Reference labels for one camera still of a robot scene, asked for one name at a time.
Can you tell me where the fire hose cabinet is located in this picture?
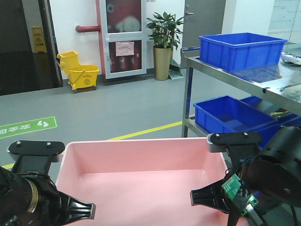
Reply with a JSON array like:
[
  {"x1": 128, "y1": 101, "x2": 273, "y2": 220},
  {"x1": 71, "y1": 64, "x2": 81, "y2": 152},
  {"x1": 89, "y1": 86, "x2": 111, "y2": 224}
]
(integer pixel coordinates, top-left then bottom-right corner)
[{"x1": 96, "y1": 0, "x2": 146, "y2": 79}]

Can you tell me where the grey door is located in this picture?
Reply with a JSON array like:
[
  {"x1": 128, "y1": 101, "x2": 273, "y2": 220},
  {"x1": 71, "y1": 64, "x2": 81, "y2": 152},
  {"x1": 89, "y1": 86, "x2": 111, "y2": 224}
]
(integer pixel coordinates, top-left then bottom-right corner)
[{"x1": 182, "y1": 0, "x2": 226, "y2": 48}]

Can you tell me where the yellow mop bucket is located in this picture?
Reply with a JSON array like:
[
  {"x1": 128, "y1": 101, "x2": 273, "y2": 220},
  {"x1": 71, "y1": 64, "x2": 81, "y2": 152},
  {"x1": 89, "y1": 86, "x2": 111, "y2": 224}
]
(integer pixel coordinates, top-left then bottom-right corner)
[{"x1": 56, "y1": 50, "x2": 99, "y2": 93}]

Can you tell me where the blue bin shelf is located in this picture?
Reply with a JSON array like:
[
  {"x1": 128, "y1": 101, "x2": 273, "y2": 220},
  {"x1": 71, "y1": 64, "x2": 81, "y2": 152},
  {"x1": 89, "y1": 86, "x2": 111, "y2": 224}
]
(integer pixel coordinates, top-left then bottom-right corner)
[
  {"x1": 193, "y1": 96, "x2": 277, "y2": 133},
  {"x1": 199, "y1": 32, "x2": 287, "y2": 72}
]

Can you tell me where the green circuit board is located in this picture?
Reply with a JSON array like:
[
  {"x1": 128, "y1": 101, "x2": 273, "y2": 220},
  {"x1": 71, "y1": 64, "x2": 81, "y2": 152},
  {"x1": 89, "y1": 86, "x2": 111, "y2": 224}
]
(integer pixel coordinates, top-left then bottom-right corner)
[{"x1": 222, "y1": 174, "x2": 259, "y2": 216}]

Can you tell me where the blue bin lower shelf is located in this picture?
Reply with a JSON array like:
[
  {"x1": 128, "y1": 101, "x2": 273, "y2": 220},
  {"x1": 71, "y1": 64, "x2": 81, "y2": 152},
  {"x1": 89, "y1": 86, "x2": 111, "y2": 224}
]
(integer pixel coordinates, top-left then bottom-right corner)
[{"x1": 193, "y1": 96, "x2": 277, "y2": 133}]

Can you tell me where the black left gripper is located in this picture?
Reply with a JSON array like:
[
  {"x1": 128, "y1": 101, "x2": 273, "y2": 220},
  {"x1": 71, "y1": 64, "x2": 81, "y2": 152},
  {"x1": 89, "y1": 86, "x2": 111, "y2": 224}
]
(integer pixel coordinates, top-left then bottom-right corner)
[{"x1": 0, "y1": 140, "x2": 96, "y2": 226}]

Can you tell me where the plant in gold pot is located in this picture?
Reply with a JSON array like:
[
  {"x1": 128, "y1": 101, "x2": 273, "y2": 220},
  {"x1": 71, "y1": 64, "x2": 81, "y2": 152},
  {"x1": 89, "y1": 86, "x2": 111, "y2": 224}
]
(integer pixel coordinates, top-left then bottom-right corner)
[{"x1": 146, "y1": 12, "x2": 184, "y2": 81}]

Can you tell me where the blue bin top shelf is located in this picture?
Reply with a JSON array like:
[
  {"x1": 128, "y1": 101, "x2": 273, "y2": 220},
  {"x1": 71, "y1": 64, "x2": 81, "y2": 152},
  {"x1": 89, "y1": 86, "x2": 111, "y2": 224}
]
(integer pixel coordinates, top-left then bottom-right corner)
[{"x1": 199, "y1": 32, "x2": 287, "y2": 72}]

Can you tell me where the red pipe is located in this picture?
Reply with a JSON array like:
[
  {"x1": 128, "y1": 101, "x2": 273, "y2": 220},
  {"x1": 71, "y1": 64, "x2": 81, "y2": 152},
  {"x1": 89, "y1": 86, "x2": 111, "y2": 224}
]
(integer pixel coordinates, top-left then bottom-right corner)
[{"x1": 75, "y1": 25, "x2": 101, "y2": 33}]

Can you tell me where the yellow wet floor sign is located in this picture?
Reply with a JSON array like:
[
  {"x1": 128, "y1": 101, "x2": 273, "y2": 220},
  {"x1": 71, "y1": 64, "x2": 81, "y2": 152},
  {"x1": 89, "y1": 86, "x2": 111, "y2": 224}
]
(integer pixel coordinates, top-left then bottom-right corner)
[{"x1": 31, "y1": 26, "x2": 47, "y2": 53}]

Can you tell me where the white remote controller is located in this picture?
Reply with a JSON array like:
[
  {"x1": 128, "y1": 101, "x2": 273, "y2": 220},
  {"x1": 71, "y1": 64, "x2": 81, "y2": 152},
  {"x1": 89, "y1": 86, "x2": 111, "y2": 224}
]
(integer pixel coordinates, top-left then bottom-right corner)
[{"x1": 281, "y1": 52, "x2": 301, "y2": 65}]

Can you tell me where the steel shelf cart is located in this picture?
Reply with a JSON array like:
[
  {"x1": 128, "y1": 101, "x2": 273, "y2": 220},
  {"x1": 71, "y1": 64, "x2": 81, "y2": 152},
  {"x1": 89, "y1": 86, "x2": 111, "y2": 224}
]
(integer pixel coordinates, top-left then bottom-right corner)
[{"x1": 181, "y1": 47, "x2": 301, "y2": 137}]

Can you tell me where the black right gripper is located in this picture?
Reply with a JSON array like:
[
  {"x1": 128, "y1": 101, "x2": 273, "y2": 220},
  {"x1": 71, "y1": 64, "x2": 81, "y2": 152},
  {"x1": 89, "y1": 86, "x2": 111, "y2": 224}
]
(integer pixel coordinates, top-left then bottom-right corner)
[{"x1": 190, "y1": 127, "x2": 301, "y2": 214}]

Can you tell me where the pink plastic bin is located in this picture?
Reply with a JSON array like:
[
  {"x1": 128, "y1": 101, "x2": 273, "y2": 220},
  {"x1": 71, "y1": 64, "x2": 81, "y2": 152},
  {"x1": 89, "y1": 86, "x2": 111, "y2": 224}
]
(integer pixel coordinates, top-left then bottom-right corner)
[{"x1": 56, "y1": 137, "x2": 228, "y2": 226}]

